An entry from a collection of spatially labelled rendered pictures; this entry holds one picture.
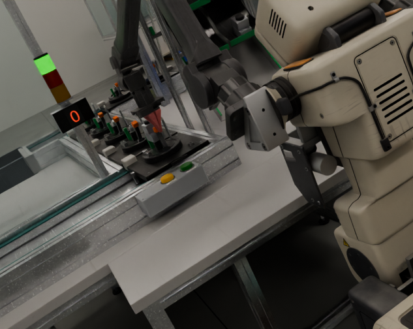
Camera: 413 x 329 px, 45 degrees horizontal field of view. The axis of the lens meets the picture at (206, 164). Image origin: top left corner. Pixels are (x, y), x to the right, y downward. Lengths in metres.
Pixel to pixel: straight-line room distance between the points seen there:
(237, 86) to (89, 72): 11.33
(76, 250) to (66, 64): 10.81
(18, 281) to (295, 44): 0.97
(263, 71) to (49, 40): 10.54
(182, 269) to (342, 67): 0.60
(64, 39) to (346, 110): 11.41
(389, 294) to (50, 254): 0.88
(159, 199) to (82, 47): 10.90
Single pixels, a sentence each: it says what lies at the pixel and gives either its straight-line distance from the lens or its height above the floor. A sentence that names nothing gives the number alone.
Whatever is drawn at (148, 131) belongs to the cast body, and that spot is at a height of 1.07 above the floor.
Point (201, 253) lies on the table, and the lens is 1.23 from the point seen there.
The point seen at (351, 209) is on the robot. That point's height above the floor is 0.89.
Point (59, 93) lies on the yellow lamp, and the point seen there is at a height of 1.29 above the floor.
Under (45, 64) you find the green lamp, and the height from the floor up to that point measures 1.38.
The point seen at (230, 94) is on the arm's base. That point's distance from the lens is 0.95.
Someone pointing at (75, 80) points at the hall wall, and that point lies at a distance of 12.21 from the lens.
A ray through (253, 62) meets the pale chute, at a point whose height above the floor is 1.09.
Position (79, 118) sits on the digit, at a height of 1.19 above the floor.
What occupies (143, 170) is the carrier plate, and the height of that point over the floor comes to 0.97.
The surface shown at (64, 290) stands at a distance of 1.42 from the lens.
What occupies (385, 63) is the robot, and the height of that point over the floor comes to 1.18.
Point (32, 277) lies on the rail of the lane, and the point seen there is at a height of 0.91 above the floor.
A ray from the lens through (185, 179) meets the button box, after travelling 1.44.
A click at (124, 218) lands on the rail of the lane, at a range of 1.48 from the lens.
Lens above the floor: 1.46
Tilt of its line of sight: 20 degrees down
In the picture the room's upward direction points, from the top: 25 degrees counter-clockwise
